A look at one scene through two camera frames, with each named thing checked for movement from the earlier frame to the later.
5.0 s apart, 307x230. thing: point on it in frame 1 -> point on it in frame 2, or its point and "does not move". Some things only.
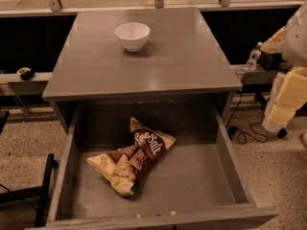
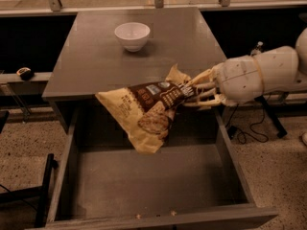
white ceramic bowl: x=132 y=35 does not move
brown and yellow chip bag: x=126 y=167 -> x=144 y=111
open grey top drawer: x=198 y=183 does not move
